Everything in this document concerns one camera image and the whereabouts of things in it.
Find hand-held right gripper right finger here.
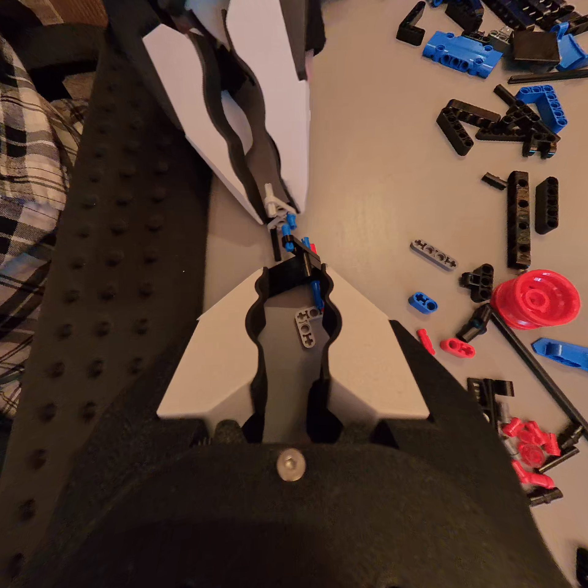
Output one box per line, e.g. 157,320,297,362
306,270,431,442

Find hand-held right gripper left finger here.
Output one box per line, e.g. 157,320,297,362
156,268,270,443

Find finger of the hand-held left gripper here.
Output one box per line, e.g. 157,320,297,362
224,0,310,214
142,22,268,226

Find black blue toy brick assembly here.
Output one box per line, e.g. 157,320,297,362
264,184,329,313

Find grey desk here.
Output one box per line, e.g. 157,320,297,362
202,0,588,575

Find grey angled thin liftarm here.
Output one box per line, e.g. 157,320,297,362
295,307,324,349

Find black chair armrest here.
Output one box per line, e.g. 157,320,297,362
25,23,106,99

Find small red toy liftarm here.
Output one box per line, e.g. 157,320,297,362
440,338,476,358

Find black connector with pin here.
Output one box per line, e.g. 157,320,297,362
456,305,492,343

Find grey thin toy liftarm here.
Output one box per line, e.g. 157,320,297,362
410,239,458,272

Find black triangular toy connector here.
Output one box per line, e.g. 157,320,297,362
461,264,494,303

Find small black angled beam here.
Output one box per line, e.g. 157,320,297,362
396,2,427,47

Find black dimpled panel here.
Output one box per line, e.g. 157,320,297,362
0,28,212,588

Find long black toy axle rod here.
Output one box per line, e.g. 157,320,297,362
489,312,588,432

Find large black angled toy beam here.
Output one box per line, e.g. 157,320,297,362
435,99,501,157

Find pile of small toy pins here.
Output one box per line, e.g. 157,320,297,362
468,378,586,506

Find large red toy wheel hub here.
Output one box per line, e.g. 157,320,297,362
491,269,582,330

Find blue studded toy beam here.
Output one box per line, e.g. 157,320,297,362
423,31,503,79

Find person's plaid shirt torso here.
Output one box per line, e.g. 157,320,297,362
0,37,88,414

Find blue flat toy panel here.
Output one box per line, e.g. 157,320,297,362
532,337,588,370

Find black studded toy block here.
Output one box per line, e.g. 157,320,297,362
445,0,484,33

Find long black toy beam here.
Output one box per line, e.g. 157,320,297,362
507,171,532,269

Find black joined toy beams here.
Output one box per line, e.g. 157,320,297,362
475,85,561,159

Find short black toy beam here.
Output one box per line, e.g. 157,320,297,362
535,177,560,235

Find long dark toy beam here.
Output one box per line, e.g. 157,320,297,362
482,0,536,30

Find small black flat toy tile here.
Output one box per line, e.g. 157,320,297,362
512,31,562,65

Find blue angled toy beam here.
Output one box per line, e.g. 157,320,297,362
515,85,569,138

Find wide black studded toy beam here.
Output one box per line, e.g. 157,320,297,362
519,0,588,32

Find blue curved toy panel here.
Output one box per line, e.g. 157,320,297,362
551,22,588,72

